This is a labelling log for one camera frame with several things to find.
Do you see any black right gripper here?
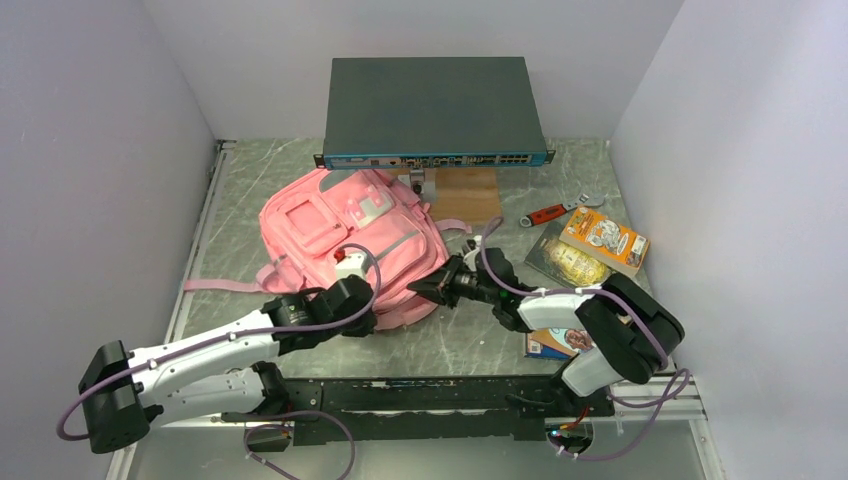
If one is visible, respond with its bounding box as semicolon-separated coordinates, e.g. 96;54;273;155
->
408;251;499;308

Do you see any pink school backpack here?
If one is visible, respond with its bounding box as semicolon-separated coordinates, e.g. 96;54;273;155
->
184;169;471;330

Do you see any orange paperback book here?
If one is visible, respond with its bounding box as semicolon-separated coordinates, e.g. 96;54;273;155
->
559;206;650;279

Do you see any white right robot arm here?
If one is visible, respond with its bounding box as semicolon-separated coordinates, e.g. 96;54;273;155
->
407;248;685;415

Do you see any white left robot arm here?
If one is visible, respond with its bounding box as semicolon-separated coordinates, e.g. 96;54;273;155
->
79;275;376;454

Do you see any brown wooden board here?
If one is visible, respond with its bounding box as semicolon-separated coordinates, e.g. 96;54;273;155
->
419;168;502;226

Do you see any dark glossy book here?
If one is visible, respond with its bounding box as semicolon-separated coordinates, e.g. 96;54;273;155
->
524;221;614;288

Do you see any blue orange book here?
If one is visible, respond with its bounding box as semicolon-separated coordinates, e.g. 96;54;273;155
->
525;329;579;359

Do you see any tan cover Othello book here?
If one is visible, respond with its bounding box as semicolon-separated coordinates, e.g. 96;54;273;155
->
551;328;595;354

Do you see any grey metal switch stand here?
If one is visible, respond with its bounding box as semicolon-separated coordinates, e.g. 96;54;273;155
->
408;169;427;195

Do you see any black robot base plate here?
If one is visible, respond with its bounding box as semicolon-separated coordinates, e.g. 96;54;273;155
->
282;374;615;446

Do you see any aluminium frame rail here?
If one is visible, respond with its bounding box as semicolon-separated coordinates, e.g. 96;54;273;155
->
163;139;238;344

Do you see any red handled adjustable wrench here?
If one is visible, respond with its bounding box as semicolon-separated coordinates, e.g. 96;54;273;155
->
519;193;607;228

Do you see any dark grey network switch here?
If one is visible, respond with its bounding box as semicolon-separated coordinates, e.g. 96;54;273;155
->
314;57;555;170

